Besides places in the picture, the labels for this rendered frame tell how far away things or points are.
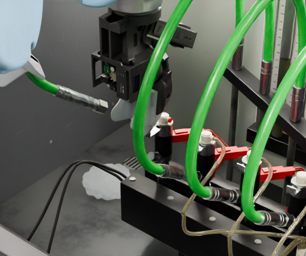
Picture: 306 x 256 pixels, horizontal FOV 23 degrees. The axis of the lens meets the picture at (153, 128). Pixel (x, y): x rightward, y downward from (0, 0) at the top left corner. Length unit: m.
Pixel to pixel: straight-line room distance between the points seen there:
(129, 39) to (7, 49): 0.52
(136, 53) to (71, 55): 0.42
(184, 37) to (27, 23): 0.59
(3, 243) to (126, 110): 0.27
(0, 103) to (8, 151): 0.10
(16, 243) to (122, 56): 0.34
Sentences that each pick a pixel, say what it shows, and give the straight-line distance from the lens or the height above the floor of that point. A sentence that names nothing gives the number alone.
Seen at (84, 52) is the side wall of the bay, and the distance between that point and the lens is 1.43.
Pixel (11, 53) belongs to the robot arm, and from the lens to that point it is 0.47.
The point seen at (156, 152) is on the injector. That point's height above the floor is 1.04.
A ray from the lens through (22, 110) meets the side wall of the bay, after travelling 1.36.
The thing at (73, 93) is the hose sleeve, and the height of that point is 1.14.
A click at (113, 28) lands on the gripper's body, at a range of 0.96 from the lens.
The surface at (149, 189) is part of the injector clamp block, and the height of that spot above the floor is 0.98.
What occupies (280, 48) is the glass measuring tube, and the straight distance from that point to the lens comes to 1.27.
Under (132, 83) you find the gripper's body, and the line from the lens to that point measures 0.99.
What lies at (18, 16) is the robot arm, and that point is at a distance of 0.48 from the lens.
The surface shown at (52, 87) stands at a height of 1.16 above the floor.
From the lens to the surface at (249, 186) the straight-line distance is 0.88.
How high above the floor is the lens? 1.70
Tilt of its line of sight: 33 degrees down
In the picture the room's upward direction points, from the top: straight up
